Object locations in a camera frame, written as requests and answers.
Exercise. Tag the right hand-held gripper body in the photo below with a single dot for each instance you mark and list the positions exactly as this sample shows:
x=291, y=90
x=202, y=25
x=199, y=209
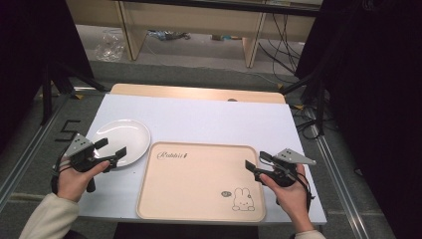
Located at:
x=285, y=169

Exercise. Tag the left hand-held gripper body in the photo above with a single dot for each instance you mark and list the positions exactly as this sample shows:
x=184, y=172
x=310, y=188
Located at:
x=79, y=152

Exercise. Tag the person's right hand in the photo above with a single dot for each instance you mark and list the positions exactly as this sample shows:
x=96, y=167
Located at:
x=293, y=199

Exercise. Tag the person's left hand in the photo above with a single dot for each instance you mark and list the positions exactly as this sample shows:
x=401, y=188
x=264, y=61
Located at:
x=71, y=184

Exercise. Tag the white round plate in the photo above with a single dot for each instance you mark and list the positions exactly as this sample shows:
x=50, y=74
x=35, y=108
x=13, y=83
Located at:
x=126, y=137

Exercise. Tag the beige tray with rabbit print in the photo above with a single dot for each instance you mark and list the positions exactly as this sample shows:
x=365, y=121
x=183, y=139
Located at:
x=199, y=186

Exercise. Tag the black metal stand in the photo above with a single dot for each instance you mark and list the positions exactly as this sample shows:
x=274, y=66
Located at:
x=46, y=93
x=320, y=99

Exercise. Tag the clear plastic bag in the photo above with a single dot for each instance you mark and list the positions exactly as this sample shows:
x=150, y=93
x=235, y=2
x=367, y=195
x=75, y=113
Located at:
x=108, y=46

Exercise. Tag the black curtain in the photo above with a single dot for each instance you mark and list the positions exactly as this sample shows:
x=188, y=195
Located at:
x=375, y=99
x=26, y=49

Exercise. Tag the blue crumpled wrapper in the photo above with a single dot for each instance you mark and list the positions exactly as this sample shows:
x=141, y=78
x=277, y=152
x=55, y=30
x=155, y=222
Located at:
x=167, y=35

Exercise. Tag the light wooden desk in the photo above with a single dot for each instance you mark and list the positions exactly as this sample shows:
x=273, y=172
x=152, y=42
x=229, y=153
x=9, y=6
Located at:
x=199, y=16

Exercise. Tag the metal floor rail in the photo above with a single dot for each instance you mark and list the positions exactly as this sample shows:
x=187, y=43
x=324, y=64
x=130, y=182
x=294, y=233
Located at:
x=26, y=159
x=338, y=186

